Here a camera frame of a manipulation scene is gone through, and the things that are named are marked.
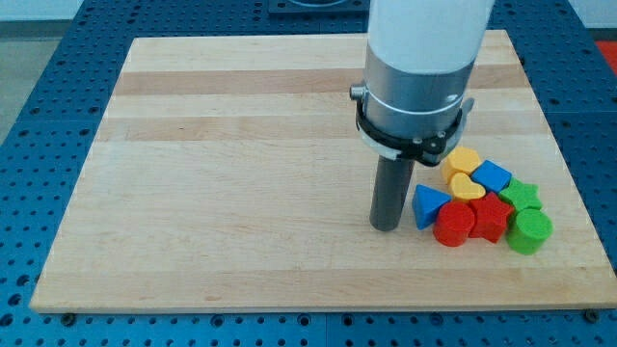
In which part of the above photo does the green cylinder block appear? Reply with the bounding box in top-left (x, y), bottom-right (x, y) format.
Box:
top-left (506, 209), bottom-right (553, 255)

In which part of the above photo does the blue triangle block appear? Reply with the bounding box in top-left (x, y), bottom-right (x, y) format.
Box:
top-left (412, 184), bottom-right (452, 230)

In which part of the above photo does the black clamp ring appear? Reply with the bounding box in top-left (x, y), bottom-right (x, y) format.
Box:
top-left (355, 97), bottom-right (476, 168)

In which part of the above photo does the yellow hexagon block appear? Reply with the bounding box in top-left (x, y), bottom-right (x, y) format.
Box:
top-left (441, 147), bottom-right (483, 184)

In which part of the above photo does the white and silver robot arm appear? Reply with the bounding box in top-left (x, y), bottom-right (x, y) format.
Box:
top-left (350, 0), bottom-right (495, 139)

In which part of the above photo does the blue cube block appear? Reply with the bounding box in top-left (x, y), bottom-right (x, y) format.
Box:
top-left (471, 160), bottom-right (512, 194)

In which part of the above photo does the wooden board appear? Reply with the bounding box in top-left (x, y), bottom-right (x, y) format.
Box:
top-left (30, 30), bottom-right (616, 314)

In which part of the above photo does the red star block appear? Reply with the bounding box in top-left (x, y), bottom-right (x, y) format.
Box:
top-left (469, 192), bottom-right (515, 244)

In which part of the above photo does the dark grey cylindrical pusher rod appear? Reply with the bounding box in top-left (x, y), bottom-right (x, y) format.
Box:
top-left (369, 156), bottom-right (415, 231)

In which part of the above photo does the yellow heart block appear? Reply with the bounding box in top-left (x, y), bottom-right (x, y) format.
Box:
top-left (448, 173), bottom-right (486, 202)

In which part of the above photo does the red cylinder block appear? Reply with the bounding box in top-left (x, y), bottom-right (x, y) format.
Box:
top-left (433, 201), bottom-right (475, 247)

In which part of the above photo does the green star block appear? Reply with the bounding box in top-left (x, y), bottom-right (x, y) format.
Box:
top-left (498, 177), bottom-right (543, 212)

